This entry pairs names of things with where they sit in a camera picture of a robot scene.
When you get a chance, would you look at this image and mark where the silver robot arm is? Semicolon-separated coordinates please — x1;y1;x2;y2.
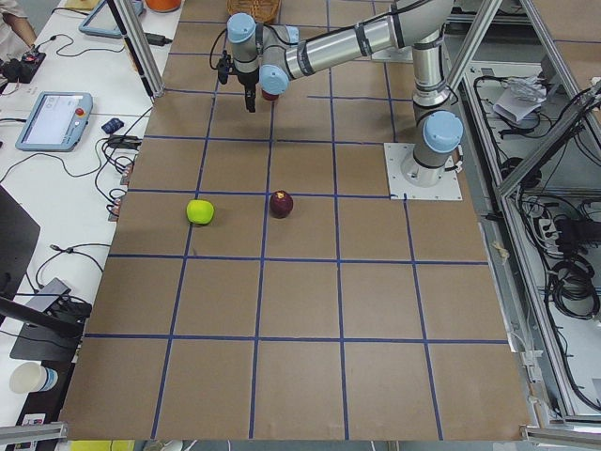
212;1;464;187

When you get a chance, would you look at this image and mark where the white paper cup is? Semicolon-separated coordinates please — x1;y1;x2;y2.
8;362;59;394

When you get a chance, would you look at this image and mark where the dark red apple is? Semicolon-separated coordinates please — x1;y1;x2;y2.
270;190;294;219

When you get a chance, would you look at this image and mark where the aluminium frame post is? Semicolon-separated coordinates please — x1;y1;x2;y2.
107;0;165;99

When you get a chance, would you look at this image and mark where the black monitor stand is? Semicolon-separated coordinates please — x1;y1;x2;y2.
1;190;91;362

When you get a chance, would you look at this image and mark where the woven wicker basket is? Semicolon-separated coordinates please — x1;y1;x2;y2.
226;0;281;23

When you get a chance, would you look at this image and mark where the black power adapter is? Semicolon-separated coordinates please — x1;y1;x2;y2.
145;33;173;47

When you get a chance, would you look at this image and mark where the dark blue small pouch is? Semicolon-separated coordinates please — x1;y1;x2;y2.
101;117;124;134

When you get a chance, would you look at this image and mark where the blue teach pendant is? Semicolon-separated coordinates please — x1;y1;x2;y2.
15;91;94;152
78;0;122;39

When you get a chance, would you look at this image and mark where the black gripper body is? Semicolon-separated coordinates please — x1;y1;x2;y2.
217;52;259;94

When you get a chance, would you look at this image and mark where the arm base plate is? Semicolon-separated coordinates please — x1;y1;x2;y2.
383;143;463;201

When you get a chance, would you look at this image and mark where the person forearm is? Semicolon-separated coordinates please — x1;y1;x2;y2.
1;2;37;48

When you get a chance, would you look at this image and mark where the green apple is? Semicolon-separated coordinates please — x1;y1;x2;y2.
186;199;215;226

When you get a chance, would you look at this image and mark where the orange bucket with lid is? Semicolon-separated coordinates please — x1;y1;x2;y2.
145;0;182;13

